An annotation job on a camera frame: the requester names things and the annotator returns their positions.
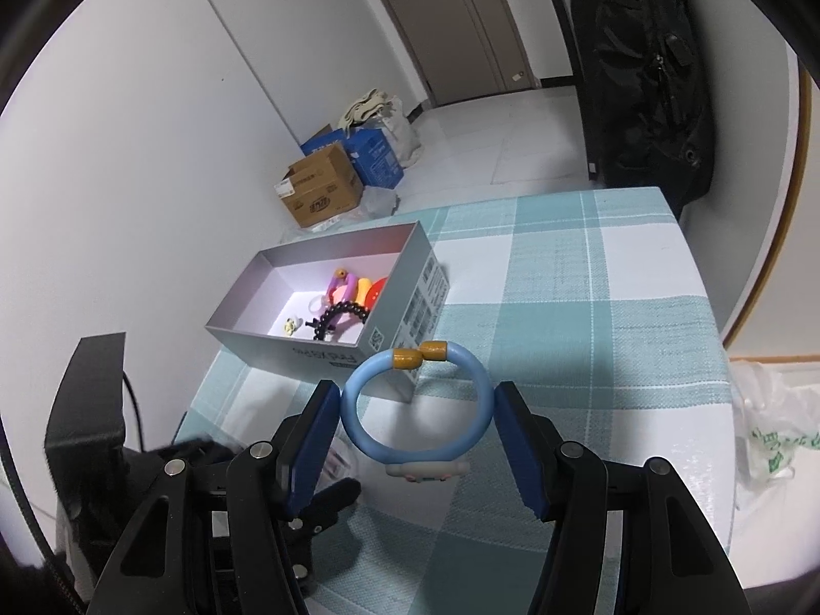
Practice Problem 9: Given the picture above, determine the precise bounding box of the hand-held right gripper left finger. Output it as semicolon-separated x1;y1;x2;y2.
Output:
86;381;340;615

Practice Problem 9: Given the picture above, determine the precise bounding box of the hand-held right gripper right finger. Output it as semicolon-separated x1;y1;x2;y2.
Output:
492;381;753;615

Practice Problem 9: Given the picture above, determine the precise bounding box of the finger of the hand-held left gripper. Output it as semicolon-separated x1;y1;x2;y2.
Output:
290;475;363;548

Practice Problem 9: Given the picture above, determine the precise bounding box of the light blue bracelet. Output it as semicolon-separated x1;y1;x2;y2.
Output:
339;341;498;483

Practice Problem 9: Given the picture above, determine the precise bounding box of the grey cardboard box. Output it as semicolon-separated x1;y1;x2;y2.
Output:
205;221;450;403

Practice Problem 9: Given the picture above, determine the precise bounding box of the black bead bracelet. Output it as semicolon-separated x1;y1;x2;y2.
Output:
307;300;373;342

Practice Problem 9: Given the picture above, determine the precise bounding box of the purple bracelet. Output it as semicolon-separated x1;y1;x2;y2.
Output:
326;267;360;306

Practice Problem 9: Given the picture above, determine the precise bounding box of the clear plastic packet red label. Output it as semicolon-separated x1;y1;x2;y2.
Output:
323;445;357;485

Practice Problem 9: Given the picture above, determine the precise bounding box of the teal checked tablecloth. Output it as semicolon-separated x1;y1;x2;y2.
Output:
173;187;735;615

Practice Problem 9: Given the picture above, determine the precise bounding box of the pink and yellow toy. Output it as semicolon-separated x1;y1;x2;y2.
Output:
328;278;374;306

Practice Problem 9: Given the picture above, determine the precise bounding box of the white plastic bag green print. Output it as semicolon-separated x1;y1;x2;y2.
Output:
730;359;820;515

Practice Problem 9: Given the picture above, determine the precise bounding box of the clear plastic bag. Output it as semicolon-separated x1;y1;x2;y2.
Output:
359;187;402;219

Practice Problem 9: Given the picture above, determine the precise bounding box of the brown cardboard box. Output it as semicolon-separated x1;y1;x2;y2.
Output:
274;144;365;229

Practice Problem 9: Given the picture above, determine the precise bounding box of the blue cardboard box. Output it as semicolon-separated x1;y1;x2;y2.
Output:
301;127;406;189

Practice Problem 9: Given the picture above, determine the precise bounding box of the white tote bag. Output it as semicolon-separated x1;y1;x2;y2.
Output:
337;90;425;169

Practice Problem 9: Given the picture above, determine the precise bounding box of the black hanging bag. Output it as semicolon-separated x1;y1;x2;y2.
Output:
562;0;716;222

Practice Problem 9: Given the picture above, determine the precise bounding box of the beige door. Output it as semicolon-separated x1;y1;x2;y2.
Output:
355;0;537;107

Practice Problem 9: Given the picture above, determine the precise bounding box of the black cable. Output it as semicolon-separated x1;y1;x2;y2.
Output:
121;368;146;450

